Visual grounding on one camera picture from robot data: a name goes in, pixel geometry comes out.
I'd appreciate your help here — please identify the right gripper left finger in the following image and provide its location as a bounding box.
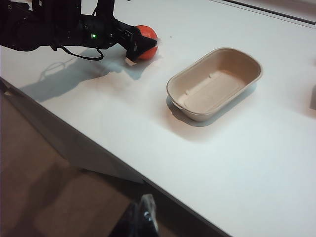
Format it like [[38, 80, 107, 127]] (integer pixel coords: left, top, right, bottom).
[[114, 201, 144, 237]]

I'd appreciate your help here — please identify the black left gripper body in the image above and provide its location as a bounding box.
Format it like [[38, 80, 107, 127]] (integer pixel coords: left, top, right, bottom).
[[78, 14, 129, 50]]

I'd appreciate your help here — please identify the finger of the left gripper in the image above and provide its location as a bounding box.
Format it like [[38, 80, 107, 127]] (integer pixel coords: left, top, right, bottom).
[[124, 46, 144, 67], [122, 24, 158, 51]]

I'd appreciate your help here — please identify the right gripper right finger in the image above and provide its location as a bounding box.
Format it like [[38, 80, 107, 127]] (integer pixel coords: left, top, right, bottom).
[[138, 193, 159, 237]]

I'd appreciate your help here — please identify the orange fruit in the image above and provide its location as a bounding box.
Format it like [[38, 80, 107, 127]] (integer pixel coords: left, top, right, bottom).
[[134, 24, 159, 60]]

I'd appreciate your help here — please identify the beige paper lunchbox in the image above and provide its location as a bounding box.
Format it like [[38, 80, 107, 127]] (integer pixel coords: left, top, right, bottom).
[[165, 47, 263, 122]]

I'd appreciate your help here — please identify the crumpled brown paper bag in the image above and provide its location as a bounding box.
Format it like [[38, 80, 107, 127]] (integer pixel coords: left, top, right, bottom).
[[308, 84, 316, 111]]

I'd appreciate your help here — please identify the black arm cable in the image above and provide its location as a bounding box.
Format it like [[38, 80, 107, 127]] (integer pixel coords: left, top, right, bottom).
[[50, 42, 105, 61]]

